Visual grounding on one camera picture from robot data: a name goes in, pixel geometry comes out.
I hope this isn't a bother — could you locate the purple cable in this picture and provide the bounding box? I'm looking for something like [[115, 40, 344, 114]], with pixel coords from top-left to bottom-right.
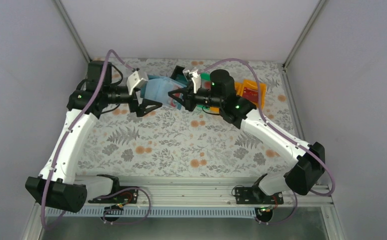
[[40, 49, 151, 231], [196, 58, 336, 227]]

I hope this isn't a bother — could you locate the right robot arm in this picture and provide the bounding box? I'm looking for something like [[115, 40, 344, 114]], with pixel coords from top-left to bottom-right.
[[168, 69, 325, 204]]

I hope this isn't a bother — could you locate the yellow bin with white cards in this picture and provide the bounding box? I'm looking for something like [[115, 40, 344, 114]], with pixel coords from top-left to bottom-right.
[[209, 107, 220, 114]]

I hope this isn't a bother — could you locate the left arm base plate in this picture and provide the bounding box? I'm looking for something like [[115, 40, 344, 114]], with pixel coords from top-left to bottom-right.
[[87, 186, 139, 205]]

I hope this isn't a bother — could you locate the green storage bin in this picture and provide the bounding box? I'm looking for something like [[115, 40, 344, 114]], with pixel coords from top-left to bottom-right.
[[200, 73, 210, 81]]

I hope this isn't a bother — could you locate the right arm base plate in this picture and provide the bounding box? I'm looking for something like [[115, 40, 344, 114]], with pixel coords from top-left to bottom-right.
[[231, 185, 284, 205]]

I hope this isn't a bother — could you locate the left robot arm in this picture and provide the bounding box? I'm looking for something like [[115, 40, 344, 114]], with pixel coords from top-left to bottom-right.
[[25, 60, 162, 213]]

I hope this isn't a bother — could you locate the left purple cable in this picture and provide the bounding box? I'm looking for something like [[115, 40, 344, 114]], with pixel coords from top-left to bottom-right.
[[40, 49, 151, 231]]

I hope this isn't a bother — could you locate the slotted grey cable duct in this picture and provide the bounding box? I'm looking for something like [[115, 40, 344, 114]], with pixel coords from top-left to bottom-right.
[[45, 206, 270, 219]]

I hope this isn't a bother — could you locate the yellow bin with red cards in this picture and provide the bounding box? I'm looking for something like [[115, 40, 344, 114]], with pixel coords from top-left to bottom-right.
[[234, 79, 267, 109]]

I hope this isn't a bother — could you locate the teal VIP card stack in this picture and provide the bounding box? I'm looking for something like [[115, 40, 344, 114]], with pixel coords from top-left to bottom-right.
[[175, 74, 189, 86]]

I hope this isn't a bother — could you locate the aluminium frame rail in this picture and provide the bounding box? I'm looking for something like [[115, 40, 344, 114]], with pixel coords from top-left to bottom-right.
[[36, 177, 335, 208]]

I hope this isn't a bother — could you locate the black storage bin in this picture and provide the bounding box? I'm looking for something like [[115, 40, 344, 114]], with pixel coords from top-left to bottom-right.
[[170, 65, 188, 85]]

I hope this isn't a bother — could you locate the red VIP card stack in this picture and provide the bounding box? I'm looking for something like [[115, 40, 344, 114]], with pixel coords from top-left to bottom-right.
[[242, 87, 259, 103]]

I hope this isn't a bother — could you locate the blue leather card holder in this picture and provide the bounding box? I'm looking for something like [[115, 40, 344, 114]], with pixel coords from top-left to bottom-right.
[[140, 75, 186, 110]]

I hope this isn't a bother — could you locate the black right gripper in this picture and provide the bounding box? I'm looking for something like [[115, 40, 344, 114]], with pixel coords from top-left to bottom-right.
[[168, 82, 223, 112]]

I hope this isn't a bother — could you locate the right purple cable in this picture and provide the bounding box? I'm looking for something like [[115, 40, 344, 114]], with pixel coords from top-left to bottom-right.
[[196, 58, 336, 227]]

